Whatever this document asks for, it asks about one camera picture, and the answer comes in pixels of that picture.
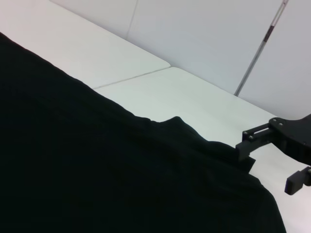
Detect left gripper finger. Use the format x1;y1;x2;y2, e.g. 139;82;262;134
235;116;311;175
284;166;311;196

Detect black t-shirt with FREE print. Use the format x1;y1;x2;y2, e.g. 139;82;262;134
0;31;287;233

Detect thin metal pole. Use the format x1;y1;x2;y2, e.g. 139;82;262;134
234;0;290;96

